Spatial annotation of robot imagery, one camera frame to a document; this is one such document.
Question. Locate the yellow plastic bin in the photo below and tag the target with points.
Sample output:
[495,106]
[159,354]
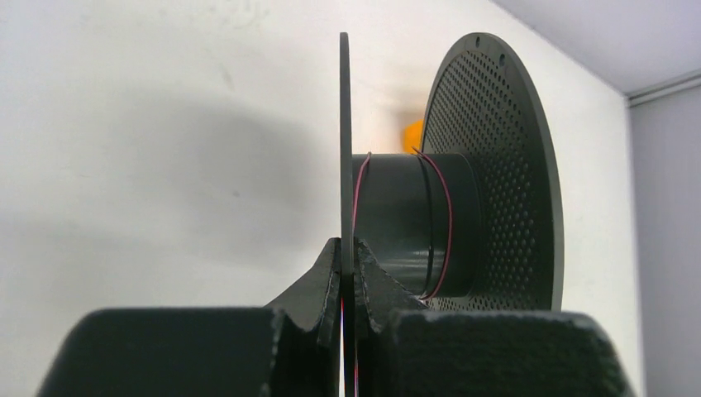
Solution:
[411,137]

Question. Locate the black cable spool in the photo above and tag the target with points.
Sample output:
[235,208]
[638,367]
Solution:
[473,220]

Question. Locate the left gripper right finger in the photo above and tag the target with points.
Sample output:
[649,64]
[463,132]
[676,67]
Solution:
[408,349]

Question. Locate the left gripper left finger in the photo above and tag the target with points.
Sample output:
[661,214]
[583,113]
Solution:
[289,347]

